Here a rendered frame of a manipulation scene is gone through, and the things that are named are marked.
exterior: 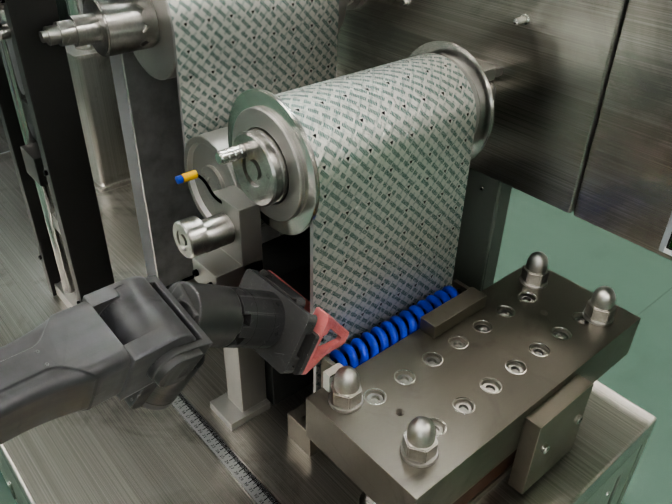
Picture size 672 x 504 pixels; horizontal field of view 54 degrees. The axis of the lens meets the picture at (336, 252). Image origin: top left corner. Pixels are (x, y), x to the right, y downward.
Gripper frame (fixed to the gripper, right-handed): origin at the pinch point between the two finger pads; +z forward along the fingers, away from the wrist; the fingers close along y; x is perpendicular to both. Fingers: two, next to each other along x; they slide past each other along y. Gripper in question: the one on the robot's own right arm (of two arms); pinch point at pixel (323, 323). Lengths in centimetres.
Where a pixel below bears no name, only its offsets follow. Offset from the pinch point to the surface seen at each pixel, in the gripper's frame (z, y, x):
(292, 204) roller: -10.3, -1.7, 11.6
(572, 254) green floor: 220, -61, 8
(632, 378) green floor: 178, -8, -17
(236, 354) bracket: -1.9, -8.1, -9.0
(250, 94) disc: -14.3, -8.8, 19.3
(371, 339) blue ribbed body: 5.8, 2.9, -0.2
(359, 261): 0.7, 0.3, 7.9
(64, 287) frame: -4.2, -43.7, -19.4
